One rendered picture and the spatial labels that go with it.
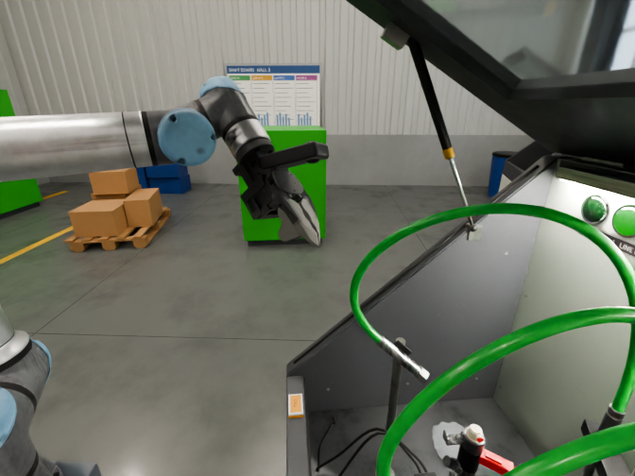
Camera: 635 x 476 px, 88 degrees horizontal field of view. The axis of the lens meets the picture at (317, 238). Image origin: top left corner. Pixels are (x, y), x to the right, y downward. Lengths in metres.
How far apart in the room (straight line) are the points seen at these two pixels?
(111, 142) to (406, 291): 0.60
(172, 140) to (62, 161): 0.13
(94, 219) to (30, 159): 3.94
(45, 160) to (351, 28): 6.59
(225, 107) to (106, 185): 4.27
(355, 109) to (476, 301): 6.13
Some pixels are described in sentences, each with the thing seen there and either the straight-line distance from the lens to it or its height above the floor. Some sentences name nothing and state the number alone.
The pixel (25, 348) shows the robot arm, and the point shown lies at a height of 1.14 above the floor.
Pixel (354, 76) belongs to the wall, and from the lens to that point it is 6.80.
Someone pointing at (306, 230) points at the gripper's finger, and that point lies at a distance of 0.54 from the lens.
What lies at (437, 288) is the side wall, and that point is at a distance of 0.78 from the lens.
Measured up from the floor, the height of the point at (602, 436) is 1.35.
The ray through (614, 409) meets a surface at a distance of 0.65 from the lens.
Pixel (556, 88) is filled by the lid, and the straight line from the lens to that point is 0.62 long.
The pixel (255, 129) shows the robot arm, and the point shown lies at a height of 1.50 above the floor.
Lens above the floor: 1.55
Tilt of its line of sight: 22 degrees down
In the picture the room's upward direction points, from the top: straight up
